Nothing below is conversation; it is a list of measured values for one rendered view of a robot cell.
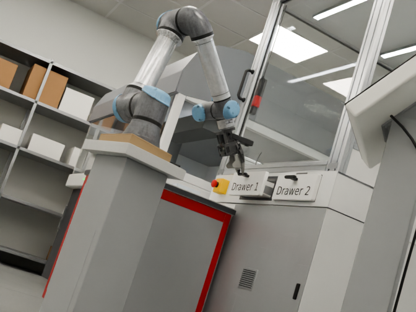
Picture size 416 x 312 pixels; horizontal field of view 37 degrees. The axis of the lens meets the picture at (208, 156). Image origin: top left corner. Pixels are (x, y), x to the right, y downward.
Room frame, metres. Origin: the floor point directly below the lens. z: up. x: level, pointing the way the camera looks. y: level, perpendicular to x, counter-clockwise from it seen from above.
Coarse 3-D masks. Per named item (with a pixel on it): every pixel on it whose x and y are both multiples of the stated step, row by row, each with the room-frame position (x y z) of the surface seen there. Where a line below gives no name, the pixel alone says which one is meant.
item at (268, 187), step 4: (268, 184) 2.69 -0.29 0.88; (272, 184) 2.70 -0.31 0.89; (264, 188) 2.68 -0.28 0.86; (268, 188) 2.69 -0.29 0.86; (272, 188) 2.70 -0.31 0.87; (264, 192) 2.68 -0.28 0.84; (268, 192) 2.69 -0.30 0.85; (244, 196) 2.92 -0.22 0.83; (248, 196) 2.88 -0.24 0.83; (252, 196) 2.84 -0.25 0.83; (256, 196) 2.81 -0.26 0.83; (260, 196) 2.77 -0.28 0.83; (264, 196) 2.74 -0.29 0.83; (268, 196) 2.70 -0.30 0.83
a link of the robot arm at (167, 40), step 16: (160, 16) 2.47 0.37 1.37; (176, 16) 2.39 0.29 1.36; (160, 32) 2.43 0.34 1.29; (176, 32) 2.42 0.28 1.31; (160, 48) 2.42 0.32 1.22; (144, 64) 2.42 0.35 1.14; (160, 64) 2.42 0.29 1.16; (144, 80) 2.39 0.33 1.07; (128, 96) 2.36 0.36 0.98; (128, 112) 2.35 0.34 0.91
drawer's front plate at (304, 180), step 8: (280, 176) 2.63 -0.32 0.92; (304, 176) 2.47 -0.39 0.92; (312, 176) 2.42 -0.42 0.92; (320, 176) 2.39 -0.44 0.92; (280, 184) 2.62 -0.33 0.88; (288, 184) 2.56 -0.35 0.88; (296, 184) 2.51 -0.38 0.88; (304, 184) 2.46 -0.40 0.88; (312, 184) 2.41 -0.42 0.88; (288, 192) 2.54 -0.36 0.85; (296, 192) 2.50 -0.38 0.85; (304, 192) 2.44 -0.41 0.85; (312, 192) 2.39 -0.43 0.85; (280, 200) 2.61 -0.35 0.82; (288, 200) 2.54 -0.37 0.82; (296, 200) 2.49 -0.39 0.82; (304, 200) 2.43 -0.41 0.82; (312, 200) 2.39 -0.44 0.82
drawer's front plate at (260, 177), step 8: (240, 176) 2.85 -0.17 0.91; (256, 176) 2.72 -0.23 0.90; (264, 176) 2.66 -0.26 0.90; (232, 184) 2.90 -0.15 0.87; (256, 184) 2.70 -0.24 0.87; (264, 184) 2.66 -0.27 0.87; (232, 192) 2.88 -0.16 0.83; (240, 192) 2.81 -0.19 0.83; (248, 192) 2.74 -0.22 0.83; (256, 192) 2.68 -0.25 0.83
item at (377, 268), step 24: (408, 120) 1.74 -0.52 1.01; (408, 144) 1.73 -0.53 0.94; (384, 168) 1.75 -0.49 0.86; (408, 168) 1.72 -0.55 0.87; (384, 192) 1.74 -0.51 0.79; (408, 192) 1.72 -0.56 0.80; (384, 216) 1.74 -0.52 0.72; (408, 216) 1.71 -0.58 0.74; (360, 240) 1.75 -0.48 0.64; (384, 240) 1.73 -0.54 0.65; (408, 240) 1.80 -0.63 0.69; (360, 264) 1.75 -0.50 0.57; (384, 264) 1.72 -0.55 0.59; (360, 288) 1.74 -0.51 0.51; (384, 288) 1.72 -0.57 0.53
